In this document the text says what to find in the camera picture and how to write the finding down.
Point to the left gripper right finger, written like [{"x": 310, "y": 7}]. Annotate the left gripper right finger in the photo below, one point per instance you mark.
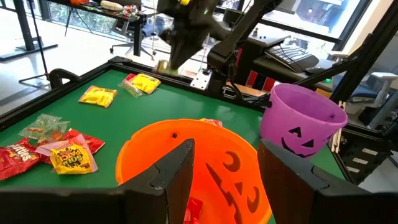
[{"x": 304, "y": 193}]

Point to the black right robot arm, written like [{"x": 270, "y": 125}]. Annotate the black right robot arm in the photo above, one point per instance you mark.
[{"x": 230, "y": 46}]

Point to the white office chair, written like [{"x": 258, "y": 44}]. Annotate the white office chair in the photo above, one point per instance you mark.
[{"x": 382, "y": 81}]

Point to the black tripod stand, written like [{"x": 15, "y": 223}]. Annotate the black tripod stand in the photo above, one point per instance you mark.
[{"x": 38, "y": 40}]

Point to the red Skittles candy packet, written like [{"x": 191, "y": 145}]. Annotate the red Skittles candy packet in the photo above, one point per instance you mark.
[
  {"x": 15, "y": 158},
  {"x": 193, "y": 211},
  {"x": 213, "y": 122},
  {"x": 130, "y": 76},
  {"x": 91, "y": 143}
]

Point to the black rig strut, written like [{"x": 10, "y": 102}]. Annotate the black rig strut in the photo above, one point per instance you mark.
[{"x": 367, "y": 56}]

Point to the green table mat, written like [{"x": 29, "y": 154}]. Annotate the green table mat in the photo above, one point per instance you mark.
[{"x": 186, "y": 102}]

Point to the purple pumpkin bucket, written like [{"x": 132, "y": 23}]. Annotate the purple pumpkin bucket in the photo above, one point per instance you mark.
[{"x": 298, "y": 124}]

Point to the black computer mouse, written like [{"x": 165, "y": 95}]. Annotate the black computer mouse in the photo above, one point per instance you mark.
[{"x": 314, "y": 70}]

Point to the clear gummy candy bag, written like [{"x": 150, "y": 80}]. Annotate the clear gummy candy bag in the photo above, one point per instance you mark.
[
  {"x": 130, "y": 90},
  {"x": 43, "y": 124}
]

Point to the black office chair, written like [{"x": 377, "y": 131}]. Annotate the black office chair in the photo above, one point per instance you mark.
[{"x": 122, "y": 29}]

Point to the black desk leg column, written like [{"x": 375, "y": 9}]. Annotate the black desk leg column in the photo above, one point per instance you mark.
[{"x": 23, "y": 25}]

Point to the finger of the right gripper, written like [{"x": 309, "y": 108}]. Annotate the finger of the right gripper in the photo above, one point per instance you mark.
[
  {"x": 192, "y": 45},
  {"x": 178, "y": 51}
]

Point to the black computer keyboard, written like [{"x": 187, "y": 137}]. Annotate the black computer keyboard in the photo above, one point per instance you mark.
[{"x": 290, "y": 56}]

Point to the black keyboard desk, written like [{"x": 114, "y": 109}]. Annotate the black keyboard desk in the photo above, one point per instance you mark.
[{"x": 280, "y": 73}]

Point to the yellow Sour Patch packet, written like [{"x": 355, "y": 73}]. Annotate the yellow Sour Patch packet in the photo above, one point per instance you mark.
[
  {"x": 71, "y": 160},
  {"x": 163, "y": 67},
  {"x": 145, "y": 83},
  {"x": 98, "y": 96}
]

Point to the orange pumpkin bucket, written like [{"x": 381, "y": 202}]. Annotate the orange pumpkin bucket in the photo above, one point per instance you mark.
[{"x": 140, "y": 155}]

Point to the black vented electronics box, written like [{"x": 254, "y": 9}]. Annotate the black vented electronics box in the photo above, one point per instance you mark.
[{"x": 351, "y": 155}]

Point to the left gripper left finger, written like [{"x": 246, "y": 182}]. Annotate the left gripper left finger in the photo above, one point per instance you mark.
[{"x": 149, "y": 193}]

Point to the black table frame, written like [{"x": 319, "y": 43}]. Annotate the black table frame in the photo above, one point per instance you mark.
[{"x": 31, "y": 106}]

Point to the black desk with items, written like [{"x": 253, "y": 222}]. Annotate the black desk with items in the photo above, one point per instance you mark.
[{"x": 136, "y": 37}]

